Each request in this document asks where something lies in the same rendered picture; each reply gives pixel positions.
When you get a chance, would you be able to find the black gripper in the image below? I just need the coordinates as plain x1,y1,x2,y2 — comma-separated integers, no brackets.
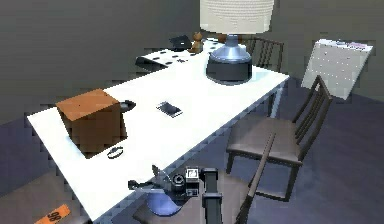
127,164,187,194

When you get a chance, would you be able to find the dark brown wooden chair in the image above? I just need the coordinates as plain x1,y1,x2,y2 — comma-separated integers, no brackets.
225,74,335,203
132,131,278,224
244,35,285,73

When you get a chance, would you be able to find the blue bowl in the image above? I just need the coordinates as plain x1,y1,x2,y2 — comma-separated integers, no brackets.
146,188,183,217

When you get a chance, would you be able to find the black and white phone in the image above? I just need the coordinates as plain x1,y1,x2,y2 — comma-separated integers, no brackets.
155,100,184,119

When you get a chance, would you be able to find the dark round plate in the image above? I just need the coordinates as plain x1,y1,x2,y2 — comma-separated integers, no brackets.
119,99,137,114

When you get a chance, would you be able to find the brown cardboard box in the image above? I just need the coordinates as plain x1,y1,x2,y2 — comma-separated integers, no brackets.
55,87,129,160

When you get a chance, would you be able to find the long white table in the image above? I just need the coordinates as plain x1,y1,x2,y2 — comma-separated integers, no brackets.
26,38,291,224

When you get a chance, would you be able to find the orange label with black print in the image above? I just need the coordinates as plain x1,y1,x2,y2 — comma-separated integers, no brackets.
32,203,72,224

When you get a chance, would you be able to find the grey slab with black spots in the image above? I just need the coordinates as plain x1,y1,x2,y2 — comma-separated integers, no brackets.
134,48,198,72

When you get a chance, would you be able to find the lamp with blue base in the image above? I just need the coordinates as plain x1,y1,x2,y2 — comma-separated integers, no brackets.
199,0,275,86

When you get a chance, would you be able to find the brown teddy bear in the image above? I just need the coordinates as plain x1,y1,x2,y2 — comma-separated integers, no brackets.
186,31,205,55

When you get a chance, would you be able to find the white dotted board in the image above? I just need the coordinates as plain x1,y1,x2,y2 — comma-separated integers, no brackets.
300,38,375,101

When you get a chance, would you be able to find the black ring band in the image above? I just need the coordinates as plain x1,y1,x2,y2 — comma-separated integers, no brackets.
106,145,125,160

